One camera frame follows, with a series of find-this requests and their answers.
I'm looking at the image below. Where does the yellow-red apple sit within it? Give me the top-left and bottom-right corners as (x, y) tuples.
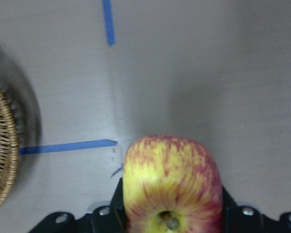
(123, 134), (223, 233)

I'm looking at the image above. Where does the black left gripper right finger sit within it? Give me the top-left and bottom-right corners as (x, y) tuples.
(222, 186), (262, 233)

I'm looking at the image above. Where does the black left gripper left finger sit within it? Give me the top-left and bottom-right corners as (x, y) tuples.
(91, 178), (126, 233)

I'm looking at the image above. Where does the round wicker basket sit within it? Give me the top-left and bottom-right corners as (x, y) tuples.
(0, 90), (19, 208)

